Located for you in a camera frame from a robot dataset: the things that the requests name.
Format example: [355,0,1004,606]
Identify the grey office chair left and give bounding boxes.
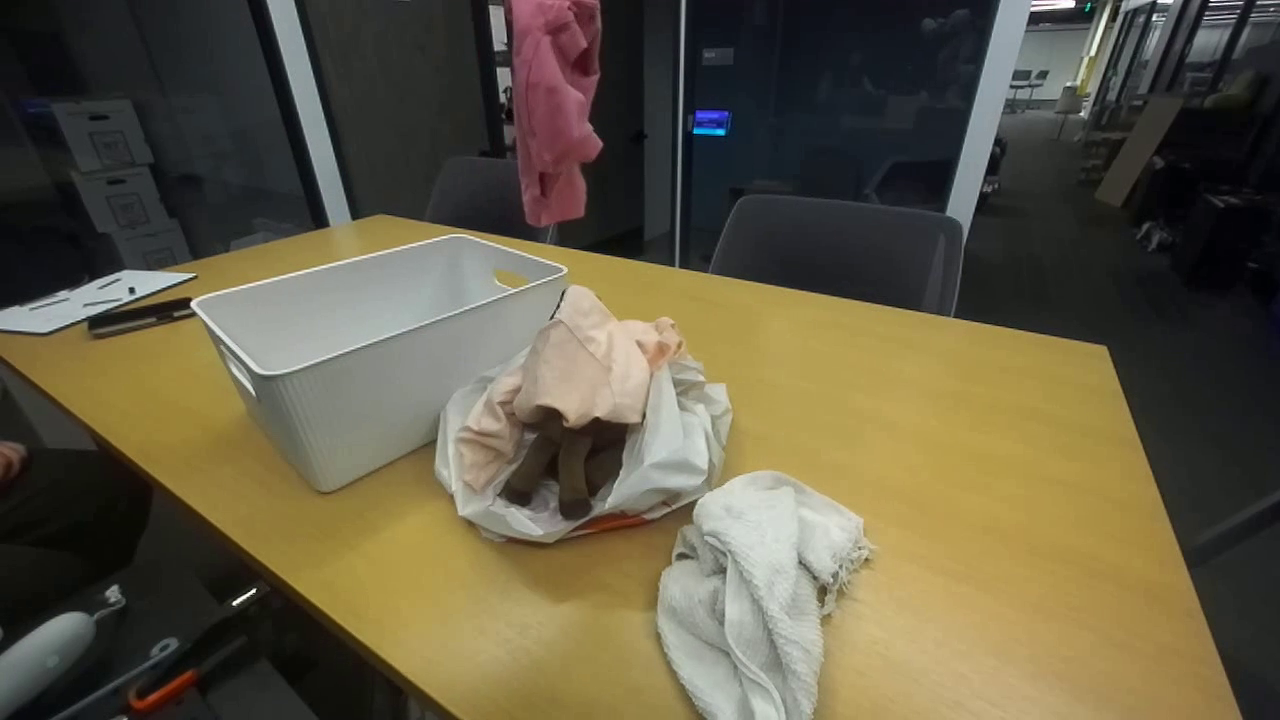
[712,191,966,315]

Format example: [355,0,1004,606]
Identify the white plastic bag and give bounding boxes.
[436,350,734,543]

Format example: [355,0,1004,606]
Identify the white plastic storage box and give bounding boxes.
[193,232,570,492]

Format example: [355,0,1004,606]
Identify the cardboard storage boxes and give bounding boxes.
[53,99,187,262]

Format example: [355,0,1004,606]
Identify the light pink printed garment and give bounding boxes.
[458,285,683,480]

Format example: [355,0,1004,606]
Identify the brown cloth garment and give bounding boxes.
[500,407,629,520]

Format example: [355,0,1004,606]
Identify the dark pink garment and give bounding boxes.
[509,0,606,229]

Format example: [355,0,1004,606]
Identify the white grey handheld tool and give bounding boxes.
[0,583,129,720]

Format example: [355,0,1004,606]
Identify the white paper sheet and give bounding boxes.
[0,266,187,336]

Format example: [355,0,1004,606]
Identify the orange black cable tool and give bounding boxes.
[53,586,263,720]

